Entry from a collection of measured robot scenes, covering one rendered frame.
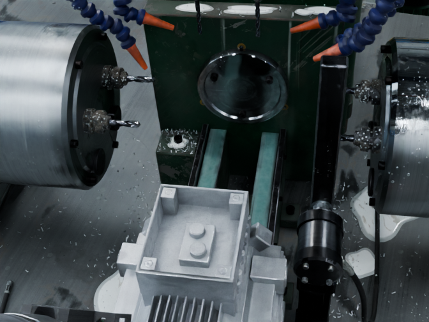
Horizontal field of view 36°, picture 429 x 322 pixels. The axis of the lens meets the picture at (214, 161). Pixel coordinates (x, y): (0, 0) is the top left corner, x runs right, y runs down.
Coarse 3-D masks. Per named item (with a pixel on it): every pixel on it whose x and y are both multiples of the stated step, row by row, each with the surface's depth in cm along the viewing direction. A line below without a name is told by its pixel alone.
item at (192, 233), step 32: (160, 192) 73; (192, 192) 74; (224, 192) 73; (160, 224) 74; (192, 224) 71; (224, 224) 73; (160, 256) 71; (192, 256) 69; (224, 256) 70; (160, 288) 68; (192, 288) 66; (224, 288) 66
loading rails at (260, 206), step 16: (208, 128) 112; (208, 144) 110; (224, 144) 111; (272, 144) 109; (208, 160) 108; (224, 160) 112; (272, 160) 107; (192, 176) 104; (208, 176) 105; (224, 176) 114; (256, 176) 105; (272, 176) 104; (256, 192) 102; (272, 192) 103; (256, 208) 100; (272, 208) 99; (288, 208) 112; (272, 224) 97; (288, 224) 111; (272, 240) 95; (288, 288) 101; (288, 304) 100
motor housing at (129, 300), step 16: (272, 256) 78; (128, 272) 76; (128, 288) 74; (256, 288) 73; (272, 288) 73; (128, 304) 73; (160, 304) 68; (176, 304) 67; (192, 304) 69; (240, 304) 71; (256, 304) 72; (272, 304) 72; (144, 320) 69; (160, 320) 68; (176, 320) 67; (192, 320) 66; (208, 320) 66; (224, 320) 68; (240, 320) 70; (256, 320) 70; (272, 320) 72
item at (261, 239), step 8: (144, 224) 79; (256, 224) 76; (144, 232) 78; (256, 232) 75; (264, 232) 76; (272, 232) 77; (256, 240) 75; (264, 240) 75; (256, 248) 76; (264, 248) 76
